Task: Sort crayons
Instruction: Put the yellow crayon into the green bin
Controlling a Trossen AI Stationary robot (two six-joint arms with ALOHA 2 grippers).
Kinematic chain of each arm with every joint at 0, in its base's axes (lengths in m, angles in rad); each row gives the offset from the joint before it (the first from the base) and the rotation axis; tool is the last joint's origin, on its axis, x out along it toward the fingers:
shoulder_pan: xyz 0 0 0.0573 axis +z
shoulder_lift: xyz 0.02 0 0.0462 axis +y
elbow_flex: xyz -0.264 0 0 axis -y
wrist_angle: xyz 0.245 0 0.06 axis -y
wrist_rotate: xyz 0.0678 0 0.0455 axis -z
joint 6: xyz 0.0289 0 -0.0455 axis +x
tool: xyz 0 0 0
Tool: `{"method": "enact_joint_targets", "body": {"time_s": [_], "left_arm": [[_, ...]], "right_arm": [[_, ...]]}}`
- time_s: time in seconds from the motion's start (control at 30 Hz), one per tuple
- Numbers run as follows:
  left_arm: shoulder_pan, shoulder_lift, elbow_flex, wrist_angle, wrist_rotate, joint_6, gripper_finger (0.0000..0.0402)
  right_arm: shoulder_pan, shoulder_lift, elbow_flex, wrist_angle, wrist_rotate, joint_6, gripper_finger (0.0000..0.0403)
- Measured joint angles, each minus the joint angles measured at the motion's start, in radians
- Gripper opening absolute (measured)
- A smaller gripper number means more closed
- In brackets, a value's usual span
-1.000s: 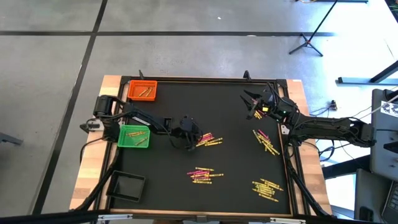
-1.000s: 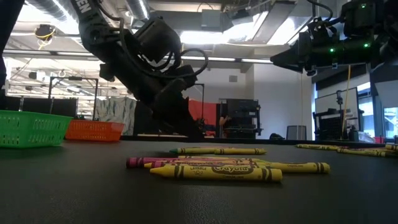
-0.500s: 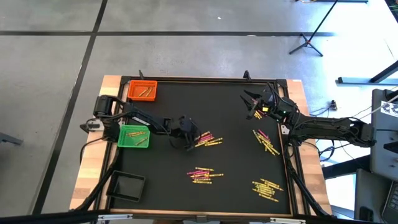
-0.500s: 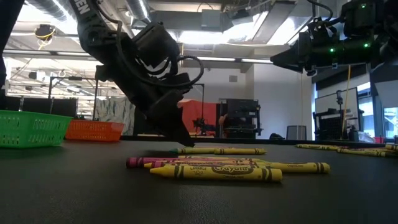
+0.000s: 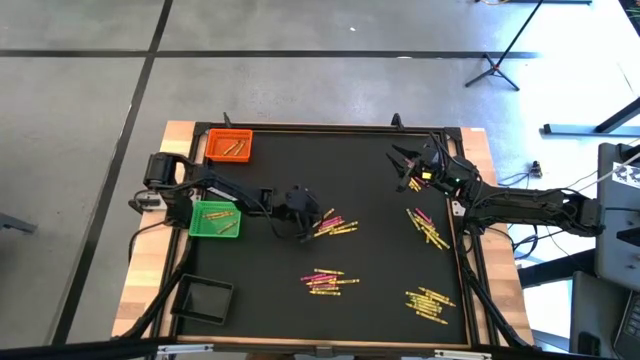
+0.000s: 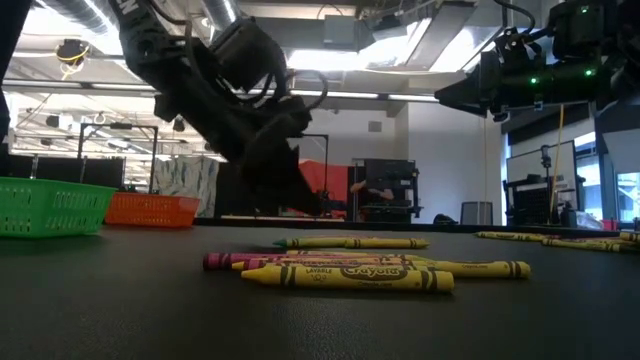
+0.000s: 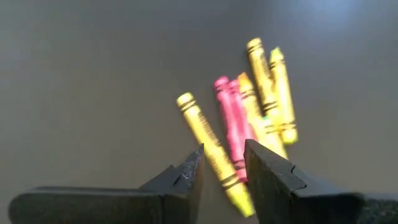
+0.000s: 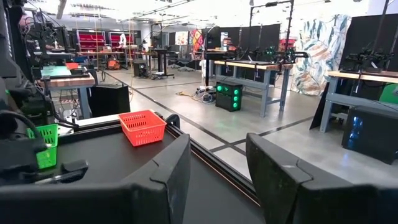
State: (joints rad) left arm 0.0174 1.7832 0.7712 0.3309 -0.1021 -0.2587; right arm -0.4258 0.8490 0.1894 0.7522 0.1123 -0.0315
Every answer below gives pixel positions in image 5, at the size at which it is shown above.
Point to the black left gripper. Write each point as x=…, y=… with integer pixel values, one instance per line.
x=300, y=202

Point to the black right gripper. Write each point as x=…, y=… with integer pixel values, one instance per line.
x=432, y=162

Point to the yellow-green crayon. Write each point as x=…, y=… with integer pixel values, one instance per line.
x=329, y=272

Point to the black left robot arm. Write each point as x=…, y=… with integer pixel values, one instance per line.
x=235, y=192

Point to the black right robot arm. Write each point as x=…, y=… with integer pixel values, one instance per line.
x=525, y=207

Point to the crayon pile top right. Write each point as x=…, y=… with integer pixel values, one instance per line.
x=413, y=187

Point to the crayon pile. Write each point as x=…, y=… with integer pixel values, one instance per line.
x=413, y=187
x=424, y=225

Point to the crayon pile right middle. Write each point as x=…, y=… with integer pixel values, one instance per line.
x=424, y=225

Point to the green plastic basket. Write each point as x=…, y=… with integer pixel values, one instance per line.
x=200, y=227

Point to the orange plastic basket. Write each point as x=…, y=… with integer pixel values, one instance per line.
x=215, y=155

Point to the black tripod stand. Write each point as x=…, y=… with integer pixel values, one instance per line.
x=494, y=67

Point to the small black floor device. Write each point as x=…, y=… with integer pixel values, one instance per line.
x=536, y=170

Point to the black plastic basket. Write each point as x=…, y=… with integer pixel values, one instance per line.
x=200, y=300

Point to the black T-base stand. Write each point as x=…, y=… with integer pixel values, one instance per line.
x=575, y=130

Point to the silver aluminium extrusion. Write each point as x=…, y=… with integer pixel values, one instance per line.
x=185, y=349
x=462, y=355

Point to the grey equipment cabinet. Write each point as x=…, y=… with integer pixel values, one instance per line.
x=615, y=225

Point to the black-white marker tag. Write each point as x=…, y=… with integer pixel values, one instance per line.
x=627, y=175

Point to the grey equipment console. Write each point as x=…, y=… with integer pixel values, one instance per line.
x=595, y=310

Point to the grey floor stand foot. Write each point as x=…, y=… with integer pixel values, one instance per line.
x=15, y=223

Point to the black aluminium table frame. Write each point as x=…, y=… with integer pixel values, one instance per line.
x=325, y=128

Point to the black camera rig frame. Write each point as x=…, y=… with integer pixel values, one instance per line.
x=75, y=351

